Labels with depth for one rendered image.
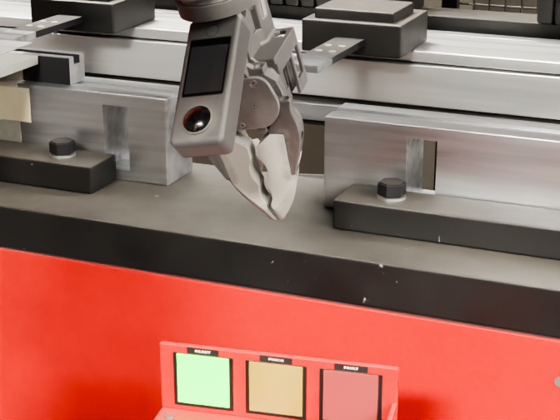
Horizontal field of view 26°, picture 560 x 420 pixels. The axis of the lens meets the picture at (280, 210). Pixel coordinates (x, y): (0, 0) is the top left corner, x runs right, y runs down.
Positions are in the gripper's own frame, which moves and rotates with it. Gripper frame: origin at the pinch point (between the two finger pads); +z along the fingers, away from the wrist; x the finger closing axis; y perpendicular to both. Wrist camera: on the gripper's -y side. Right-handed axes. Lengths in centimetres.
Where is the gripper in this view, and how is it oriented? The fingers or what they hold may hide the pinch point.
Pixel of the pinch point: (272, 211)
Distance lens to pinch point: 105.3
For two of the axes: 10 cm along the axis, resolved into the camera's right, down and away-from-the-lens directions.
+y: 2.7, -5.5, 7.9
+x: -9.3, 0.6, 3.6
